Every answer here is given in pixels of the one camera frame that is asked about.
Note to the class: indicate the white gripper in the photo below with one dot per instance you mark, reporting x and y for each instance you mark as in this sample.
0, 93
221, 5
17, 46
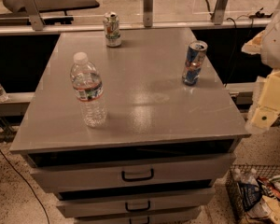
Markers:
277, 44

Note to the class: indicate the clear plastic water bottle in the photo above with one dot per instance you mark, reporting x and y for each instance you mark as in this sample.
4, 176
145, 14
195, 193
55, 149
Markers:
88, 88

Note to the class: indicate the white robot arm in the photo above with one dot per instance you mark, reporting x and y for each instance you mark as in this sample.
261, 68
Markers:
267, 45

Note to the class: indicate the dark chip bag in basket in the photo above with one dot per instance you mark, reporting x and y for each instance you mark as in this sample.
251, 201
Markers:
250, 195

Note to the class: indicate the yellow snack bag in basket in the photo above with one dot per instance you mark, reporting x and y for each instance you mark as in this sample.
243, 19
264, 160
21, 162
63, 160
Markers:
266, 208

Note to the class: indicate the top grey drawer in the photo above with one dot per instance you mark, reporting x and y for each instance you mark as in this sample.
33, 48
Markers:
132, 173

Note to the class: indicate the grey drawer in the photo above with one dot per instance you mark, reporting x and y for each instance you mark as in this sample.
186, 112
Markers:
132, 173
158, 217
135, 203

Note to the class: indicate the grey drawer cabinet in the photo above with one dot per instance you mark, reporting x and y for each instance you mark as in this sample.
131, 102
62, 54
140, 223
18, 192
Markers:
151, 114

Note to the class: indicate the blue silver energy drink can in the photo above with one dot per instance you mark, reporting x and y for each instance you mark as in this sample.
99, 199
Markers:
194, 60

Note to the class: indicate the bottom grey drawer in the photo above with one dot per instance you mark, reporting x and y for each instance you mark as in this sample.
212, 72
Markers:
158, 217

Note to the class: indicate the green white soda can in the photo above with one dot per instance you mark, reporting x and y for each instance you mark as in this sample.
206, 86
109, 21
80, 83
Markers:
111, 27

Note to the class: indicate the middle grey drawer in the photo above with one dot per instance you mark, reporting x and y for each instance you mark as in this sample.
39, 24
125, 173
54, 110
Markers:
135, 203

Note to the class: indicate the wire basket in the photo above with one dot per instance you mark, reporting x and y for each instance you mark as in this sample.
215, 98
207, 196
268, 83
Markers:
235, 194

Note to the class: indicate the right metal bracket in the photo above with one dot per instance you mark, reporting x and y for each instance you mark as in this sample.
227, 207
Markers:
219, 12

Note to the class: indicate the metal bracket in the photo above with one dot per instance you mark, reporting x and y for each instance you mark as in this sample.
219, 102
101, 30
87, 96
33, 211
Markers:
147, 13
30, 8
219, 12

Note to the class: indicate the middle metal bracket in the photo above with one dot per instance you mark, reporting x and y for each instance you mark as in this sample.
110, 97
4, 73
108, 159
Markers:
147, 13

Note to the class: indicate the left metal bracket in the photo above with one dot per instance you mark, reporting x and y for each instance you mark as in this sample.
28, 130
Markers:
30, 8

